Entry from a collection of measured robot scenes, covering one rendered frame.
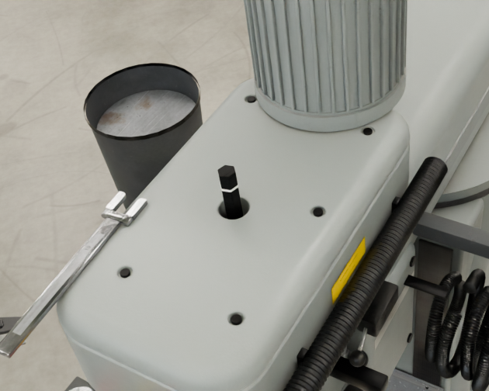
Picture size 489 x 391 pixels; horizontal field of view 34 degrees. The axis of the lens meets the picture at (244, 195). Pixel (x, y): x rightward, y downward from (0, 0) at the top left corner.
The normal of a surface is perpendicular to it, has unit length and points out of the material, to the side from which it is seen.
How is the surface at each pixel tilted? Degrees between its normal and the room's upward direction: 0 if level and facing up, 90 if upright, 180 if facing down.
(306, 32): 90
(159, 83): 86
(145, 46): 0
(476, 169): 0
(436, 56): 0
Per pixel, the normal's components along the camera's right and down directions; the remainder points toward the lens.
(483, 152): -0.12, -0.70
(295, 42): -0.38, 0.68
